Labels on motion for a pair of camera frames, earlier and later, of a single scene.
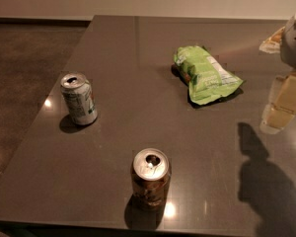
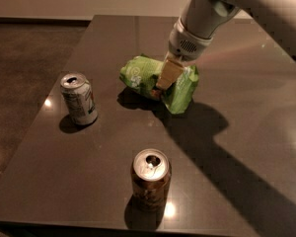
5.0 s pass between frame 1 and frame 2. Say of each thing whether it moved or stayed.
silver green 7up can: stayed
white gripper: moved
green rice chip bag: moved
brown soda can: stayed
